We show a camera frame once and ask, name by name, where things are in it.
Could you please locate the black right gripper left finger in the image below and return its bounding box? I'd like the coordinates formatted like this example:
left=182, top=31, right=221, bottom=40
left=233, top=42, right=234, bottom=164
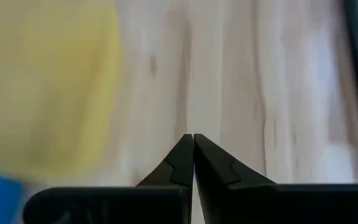
left=135, top=133, right=195, bottom=224

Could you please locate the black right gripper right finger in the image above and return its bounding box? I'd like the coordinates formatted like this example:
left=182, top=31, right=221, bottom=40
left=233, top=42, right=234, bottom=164
left=193, top=133, right=277, bottom=224

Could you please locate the translucent yellow plastic bin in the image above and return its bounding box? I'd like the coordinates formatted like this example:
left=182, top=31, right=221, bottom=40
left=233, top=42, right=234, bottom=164
left=0, top=0, right=123, bottom=184

